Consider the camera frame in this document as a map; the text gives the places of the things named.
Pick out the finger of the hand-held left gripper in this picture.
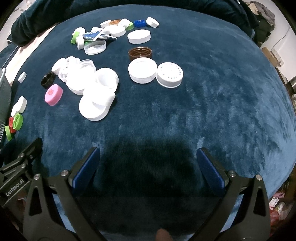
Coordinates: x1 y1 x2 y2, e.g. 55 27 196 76
0 138 43 179

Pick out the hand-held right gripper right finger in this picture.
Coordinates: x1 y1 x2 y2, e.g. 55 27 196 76
192 148 271 241

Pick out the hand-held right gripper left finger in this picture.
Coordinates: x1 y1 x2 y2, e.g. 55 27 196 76
23 147 108 241

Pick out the white bottle cap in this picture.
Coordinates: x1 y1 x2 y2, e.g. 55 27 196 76
11 96 27 117

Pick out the pink bottle cap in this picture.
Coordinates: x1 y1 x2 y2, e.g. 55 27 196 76
45 85 63 106

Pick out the black bottle cap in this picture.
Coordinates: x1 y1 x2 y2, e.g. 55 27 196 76
41 72 55 88

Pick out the heap of white jar lids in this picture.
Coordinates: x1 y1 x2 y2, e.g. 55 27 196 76
51 56 120 121

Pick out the white dotted cap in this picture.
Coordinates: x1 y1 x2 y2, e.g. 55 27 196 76
156 62 184 88

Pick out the white ribbed cap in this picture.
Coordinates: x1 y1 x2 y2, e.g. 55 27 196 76
128 58 158 84

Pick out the dark brown ribbed cap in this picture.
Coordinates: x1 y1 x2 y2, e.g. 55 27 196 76
128 47 153 61

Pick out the red printed packet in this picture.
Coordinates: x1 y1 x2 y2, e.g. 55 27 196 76
268 191 293 224

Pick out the person's leg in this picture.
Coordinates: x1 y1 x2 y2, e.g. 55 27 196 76
157 228 173 241

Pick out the pink bed cloth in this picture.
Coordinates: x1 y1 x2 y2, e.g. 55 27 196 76
22 25 56 50

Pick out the clear round lid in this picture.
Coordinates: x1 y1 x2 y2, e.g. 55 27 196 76
84 40 107 55

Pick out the metal pot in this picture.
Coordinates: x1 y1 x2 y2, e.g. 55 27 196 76
287 76 296 95

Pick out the blue white sachet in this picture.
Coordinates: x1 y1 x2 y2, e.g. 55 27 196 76
82 27 117 42

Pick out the cardboard box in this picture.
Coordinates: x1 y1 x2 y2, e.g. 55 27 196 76
261 46 285 68

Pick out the dark blue rumpled duvet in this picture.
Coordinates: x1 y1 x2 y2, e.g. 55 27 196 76
9 0 260 44

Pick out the cluster of small white caps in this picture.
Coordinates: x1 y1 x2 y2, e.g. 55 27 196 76
73 17 160 50

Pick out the white oval lid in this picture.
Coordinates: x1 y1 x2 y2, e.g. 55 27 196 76
127 30 151 44

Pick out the dark green bag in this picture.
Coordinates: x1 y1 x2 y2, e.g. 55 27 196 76
255 17 275 45

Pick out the grey knit cloth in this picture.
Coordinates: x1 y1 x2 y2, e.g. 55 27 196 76
251 1 276 22

